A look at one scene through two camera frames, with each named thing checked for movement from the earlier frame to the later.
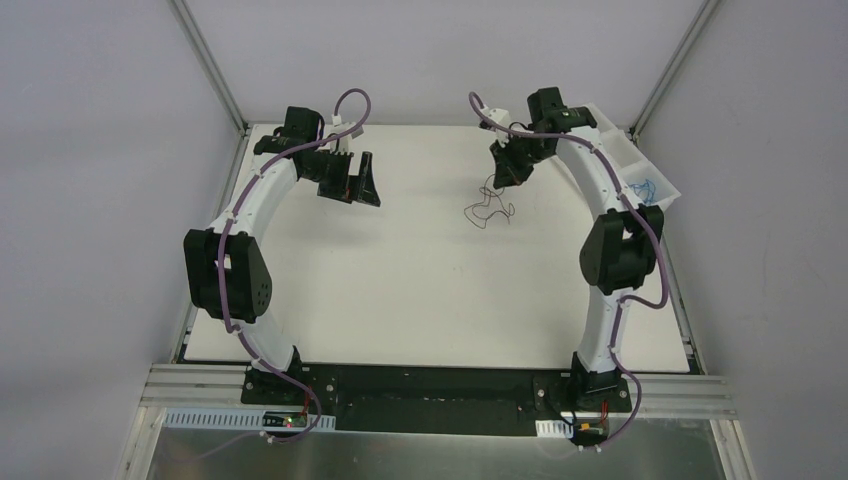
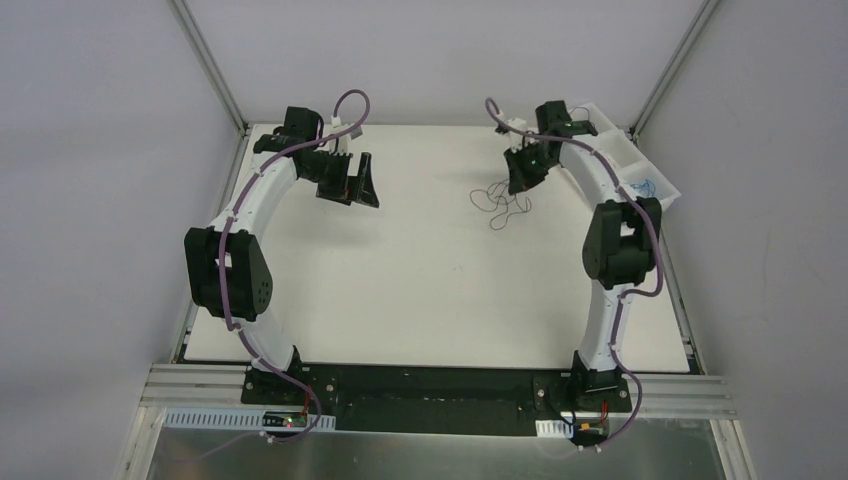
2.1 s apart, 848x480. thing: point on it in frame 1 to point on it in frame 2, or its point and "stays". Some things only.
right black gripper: [515, 158] to [525, 172]
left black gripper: [346, 178] stays
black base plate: [440, 398] stays
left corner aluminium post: [208, 61] stays
